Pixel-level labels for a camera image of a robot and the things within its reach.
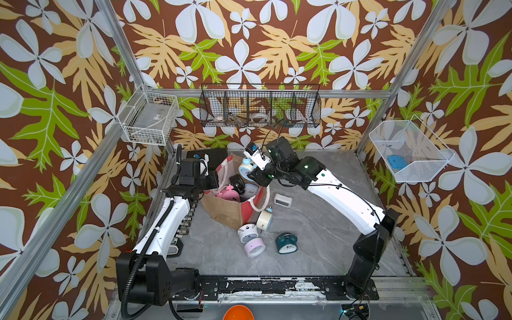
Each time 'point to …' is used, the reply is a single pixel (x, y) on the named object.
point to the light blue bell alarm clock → (247, 166)
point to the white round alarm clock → (248, 232)
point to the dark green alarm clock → (286, 242)
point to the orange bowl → (238, 312)
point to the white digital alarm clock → (282, 200)
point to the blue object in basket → (396, 161)
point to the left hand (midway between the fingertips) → (218, 173)
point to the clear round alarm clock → (250, 191)
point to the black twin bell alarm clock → (238, 183)
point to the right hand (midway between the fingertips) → (251, 169)
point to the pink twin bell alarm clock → (229, 194)
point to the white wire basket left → (148, 117)
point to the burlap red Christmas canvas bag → (238, 214)
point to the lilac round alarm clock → (254, 247)
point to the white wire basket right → (410, 151)
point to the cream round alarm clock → (264, 219)
